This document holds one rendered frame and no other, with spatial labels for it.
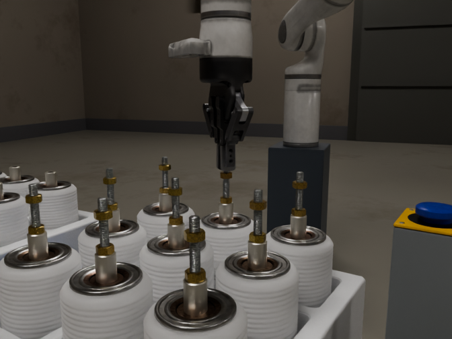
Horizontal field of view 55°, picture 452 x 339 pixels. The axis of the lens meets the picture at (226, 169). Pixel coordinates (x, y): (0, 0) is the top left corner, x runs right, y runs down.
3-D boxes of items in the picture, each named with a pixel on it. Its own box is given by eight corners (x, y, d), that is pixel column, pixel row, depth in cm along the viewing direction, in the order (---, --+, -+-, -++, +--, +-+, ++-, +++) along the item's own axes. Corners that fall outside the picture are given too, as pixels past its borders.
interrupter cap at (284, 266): (210, 270, 49) (210, 264, 49) (249, 250, 55) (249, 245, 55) (266, 288, 45) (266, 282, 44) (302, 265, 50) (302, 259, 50)
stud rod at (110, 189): (109, 218, 62) (105, 167, 61) (116, 218, 62) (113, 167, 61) (107, 220, 61) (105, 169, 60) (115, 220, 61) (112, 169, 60)
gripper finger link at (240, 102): (227, 87, 58) (222, 99, 60) (238, 112, 56) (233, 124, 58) (243, 87, 59) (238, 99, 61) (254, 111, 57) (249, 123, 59)
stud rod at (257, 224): (251, 253, 49) (251, 189, 48) (257, 251, 50) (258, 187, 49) (257, 255, 49) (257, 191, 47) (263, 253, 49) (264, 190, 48)
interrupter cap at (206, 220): (196, 218, 68) (196, 214, 68) (241, 214, 70) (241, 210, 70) (208, 233, 61) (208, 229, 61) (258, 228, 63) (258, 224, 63)
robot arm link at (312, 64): (314, 16, 113) (312, 83, 116) (280, 15, 111) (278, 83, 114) (331, 11, 104) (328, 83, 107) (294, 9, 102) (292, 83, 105)
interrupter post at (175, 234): (168, 244, 57) (167, 220, 56) (186, 243, 57) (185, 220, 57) (166, 251, 55) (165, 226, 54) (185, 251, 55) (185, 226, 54)
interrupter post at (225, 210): (216, 221, 67) (216, 200, 66) (231, 220, 67) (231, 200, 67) (220, 226, 64) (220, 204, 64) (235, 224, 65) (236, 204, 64)
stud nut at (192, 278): (207, 276, 40) (207, 267, 40) (203, 284, 38) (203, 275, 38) (187, 274, 40) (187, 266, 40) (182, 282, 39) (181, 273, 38)
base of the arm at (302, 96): (286, 142, 119) (288, 79, 116) (320, 143, 116) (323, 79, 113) (279, 146, 111) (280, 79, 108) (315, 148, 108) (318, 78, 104)
